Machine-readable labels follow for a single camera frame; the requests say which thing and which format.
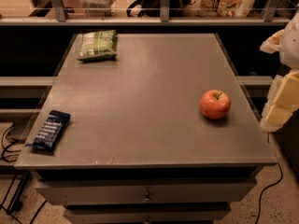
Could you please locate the black cables left floor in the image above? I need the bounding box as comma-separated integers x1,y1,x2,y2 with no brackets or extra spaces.
0,114,48,224

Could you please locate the grey drawer cabinet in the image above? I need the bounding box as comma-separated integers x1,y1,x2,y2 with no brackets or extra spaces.
14,32,278,224

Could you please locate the red apple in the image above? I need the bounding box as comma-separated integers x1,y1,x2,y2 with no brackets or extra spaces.
200,90,231,120

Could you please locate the black bag background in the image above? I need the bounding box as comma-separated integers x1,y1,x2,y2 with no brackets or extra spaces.
126,0,194,17

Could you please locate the colourful snack bag background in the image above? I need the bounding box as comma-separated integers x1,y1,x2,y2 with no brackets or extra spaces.
197,0,255,18

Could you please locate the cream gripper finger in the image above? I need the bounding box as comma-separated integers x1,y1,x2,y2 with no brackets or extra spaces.
260,29,284,54
260,70,299,133

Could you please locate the lower drawer front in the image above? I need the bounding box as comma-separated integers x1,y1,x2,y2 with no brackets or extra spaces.
64,203,230,224

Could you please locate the clear plastic container background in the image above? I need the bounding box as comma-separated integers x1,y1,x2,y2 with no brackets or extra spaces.
80,0,116,17

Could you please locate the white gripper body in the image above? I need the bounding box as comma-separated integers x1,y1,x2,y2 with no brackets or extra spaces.
279,13,299,69

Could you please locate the black cable right floor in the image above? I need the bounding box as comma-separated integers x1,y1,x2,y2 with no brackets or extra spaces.
254,133,284,224

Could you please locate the upper drawer front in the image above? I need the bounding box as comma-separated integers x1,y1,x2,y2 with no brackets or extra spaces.
36,178,256,206

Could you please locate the grey metal shelf rail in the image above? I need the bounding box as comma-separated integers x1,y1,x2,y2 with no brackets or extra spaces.
0,0,298,27

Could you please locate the green jalapeno chip bag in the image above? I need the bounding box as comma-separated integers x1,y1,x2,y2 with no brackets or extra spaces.
78,30,118,63

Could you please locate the dark blue rxbar wrapper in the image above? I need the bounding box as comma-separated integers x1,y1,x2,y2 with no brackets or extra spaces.
26,110,70,152

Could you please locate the drawer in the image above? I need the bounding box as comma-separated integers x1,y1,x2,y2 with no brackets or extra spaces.
64,203,230,224
36,178,256,206

